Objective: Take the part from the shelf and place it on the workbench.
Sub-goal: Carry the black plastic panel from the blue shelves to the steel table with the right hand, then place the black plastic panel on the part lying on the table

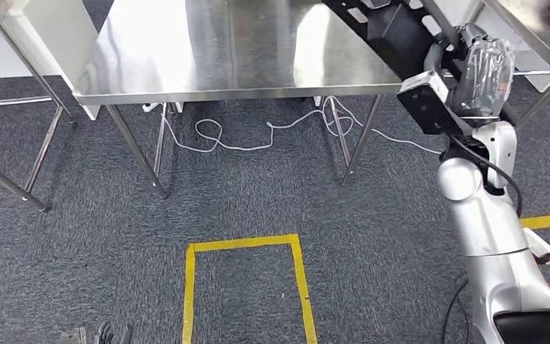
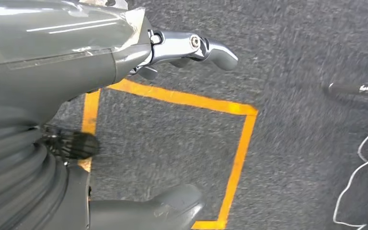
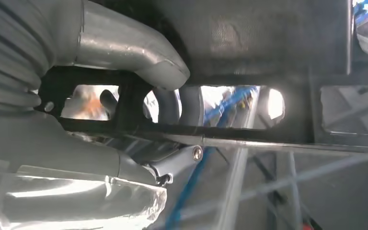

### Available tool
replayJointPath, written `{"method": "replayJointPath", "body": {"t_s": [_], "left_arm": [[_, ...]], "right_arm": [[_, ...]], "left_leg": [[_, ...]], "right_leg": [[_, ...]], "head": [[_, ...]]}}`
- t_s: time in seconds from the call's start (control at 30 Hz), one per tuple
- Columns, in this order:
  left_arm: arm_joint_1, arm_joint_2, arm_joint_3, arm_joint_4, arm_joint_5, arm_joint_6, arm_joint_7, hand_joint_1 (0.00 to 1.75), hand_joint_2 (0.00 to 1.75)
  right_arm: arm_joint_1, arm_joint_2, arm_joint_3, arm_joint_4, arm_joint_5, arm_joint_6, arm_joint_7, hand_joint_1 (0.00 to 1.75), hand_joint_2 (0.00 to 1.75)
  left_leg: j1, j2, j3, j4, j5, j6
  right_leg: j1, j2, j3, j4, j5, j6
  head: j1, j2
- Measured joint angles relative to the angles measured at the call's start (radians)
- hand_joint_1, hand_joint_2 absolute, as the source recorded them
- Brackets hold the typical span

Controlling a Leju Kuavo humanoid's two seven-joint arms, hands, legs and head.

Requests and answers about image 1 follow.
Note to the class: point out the yellow floor tape square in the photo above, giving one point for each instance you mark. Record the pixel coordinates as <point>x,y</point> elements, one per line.
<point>188,294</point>

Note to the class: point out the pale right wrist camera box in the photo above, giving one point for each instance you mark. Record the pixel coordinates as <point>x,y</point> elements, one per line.
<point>422,84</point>

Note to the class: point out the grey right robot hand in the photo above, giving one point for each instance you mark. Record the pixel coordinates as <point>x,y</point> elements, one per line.
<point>486,71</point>

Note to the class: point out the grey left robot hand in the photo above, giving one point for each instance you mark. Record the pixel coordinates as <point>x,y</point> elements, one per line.
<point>113,336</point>

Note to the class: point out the black plastic panel part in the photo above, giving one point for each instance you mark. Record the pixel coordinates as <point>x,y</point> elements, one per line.
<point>393,33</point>

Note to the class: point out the stainless steel work table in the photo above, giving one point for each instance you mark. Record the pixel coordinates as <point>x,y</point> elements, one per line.
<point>9,183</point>
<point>161,47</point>
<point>531,24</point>

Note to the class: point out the black right wrist camera bracket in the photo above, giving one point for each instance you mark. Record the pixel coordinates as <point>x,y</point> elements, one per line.
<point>427,111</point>

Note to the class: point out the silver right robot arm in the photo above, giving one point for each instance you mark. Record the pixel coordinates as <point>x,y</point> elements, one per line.
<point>488,223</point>

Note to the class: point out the white multi-socket adapter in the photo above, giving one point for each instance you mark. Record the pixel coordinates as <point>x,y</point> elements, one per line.
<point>150,107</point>

